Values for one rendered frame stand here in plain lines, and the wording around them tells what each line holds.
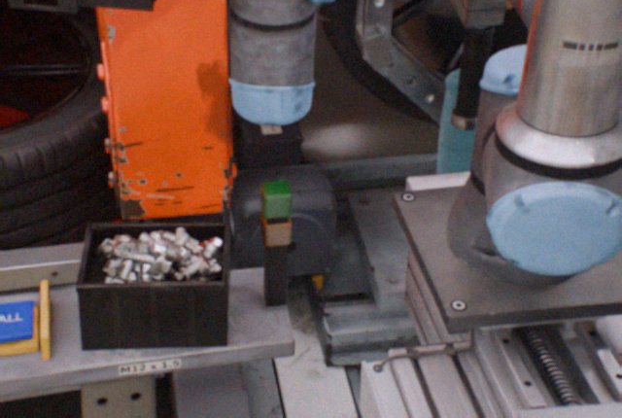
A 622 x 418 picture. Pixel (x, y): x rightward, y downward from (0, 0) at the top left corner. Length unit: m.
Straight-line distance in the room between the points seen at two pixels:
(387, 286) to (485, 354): 0.90
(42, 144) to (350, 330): 0.62
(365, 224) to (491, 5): 0.85
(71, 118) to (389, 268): 0.62
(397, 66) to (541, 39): 0.83
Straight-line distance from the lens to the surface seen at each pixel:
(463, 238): 1.41
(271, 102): 1.15
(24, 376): 1.84
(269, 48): 1.12
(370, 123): 3.13
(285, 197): 1.77
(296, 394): 2.30
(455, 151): 1.91
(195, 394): 2.23
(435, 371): 1.41
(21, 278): 2.12
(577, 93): 1.15
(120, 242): 1.85
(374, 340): 2.31
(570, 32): 1.12
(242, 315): 1.89
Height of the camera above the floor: 1.71
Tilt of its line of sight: 36 degrees down
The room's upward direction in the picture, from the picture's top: 2 degrees clockwise
